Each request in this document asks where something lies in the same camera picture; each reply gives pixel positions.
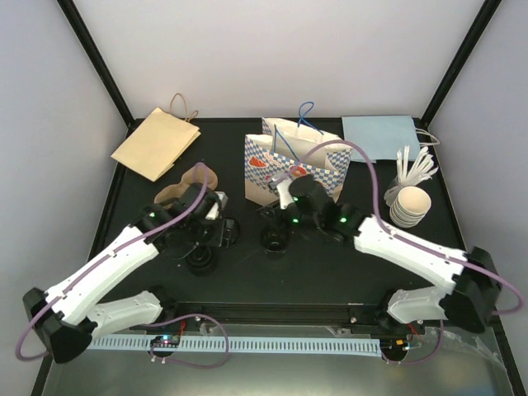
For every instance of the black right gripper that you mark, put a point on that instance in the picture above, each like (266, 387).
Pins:
(275, 217)

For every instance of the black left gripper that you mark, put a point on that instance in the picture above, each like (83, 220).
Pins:
(218, 238)

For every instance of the small electronics board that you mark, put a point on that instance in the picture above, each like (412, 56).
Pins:
(399, 346)
(165, 341)

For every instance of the small electronics board right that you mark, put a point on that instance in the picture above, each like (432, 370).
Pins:
(399, 346)

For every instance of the stack of paper cups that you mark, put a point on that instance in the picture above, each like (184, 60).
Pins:
(410, 207)

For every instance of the stack of black lids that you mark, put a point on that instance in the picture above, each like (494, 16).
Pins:
(201, 261)

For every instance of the brown cardboard cup carrier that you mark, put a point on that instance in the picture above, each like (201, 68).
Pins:
(199, 173)

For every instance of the brown kraft paper bag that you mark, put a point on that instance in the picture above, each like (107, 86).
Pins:
(154, 146)

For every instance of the right black frame post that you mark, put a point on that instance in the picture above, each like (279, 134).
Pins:
(478, 26)

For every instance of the single black lid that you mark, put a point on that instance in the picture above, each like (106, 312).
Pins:
(274, 243)

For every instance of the black frame post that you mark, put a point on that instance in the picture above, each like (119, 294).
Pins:
(80, 29)
(478, 26)

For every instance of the light blue slotted cable duct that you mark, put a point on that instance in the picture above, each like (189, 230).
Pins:
(262, 345)

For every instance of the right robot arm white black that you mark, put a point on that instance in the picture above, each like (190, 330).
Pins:
(463, 289)

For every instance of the blue checkered paper bag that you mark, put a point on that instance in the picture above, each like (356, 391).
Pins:
(297, 147)

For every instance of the small electronics board left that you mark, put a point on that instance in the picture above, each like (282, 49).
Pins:
(165, 341)

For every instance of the left black frame post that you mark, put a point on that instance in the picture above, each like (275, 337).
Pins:
(80, 29)

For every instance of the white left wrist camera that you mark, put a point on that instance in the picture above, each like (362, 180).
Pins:
(216, 211)

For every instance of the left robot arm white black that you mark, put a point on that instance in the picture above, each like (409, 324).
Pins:
(68, 316)

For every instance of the light blue paper bag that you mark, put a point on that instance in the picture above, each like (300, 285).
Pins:
(382, 136)

